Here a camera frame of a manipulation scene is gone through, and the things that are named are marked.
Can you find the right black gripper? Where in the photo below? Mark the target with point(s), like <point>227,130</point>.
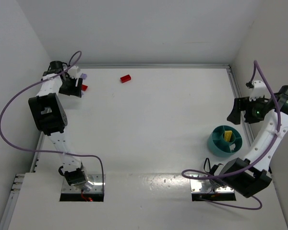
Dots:
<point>238,109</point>

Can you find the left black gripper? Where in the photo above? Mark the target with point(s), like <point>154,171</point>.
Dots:
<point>73,88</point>

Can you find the lilac lego brick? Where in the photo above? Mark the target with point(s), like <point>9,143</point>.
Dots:
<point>83,76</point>

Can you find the long yellow lego brick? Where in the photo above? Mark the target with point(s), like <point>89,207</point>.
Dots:
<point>227,135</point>

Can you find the beige lego brick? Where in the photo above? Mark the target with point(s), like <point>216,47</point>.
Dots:
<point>233,148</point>

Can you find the red lego brick top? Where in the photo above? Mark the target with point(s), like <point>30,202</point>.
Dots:
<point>125,78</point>

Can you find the red lego brick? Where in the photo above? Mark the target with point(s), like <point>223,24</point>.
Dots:
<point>125,78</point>
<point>84,87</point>

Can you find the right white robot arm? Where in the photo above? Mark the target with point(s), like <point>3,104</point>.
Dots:
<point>274,127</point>

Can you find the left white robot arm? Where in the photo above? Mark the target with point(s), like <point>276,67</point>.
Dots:
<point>51,119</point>

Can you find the red lego brick left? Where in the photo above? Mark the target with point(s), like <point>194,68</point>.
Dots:
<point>84,87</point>

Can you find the teal divided round container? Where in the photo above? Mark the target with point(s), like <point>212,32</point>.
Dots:
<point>218,146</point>

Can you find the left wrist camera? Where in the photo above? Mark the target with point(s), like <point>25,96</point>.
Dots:
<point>74,72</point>

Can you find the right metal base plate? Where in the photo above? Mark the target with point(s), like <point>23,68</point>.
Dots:
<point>207,187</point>

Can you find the metal base plate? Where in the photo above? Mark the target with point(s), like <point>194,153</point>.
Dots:
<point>207,187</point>
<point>93,185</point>

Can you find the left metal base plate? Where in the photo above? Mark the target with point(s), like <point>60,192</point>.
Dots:
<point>93,185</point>

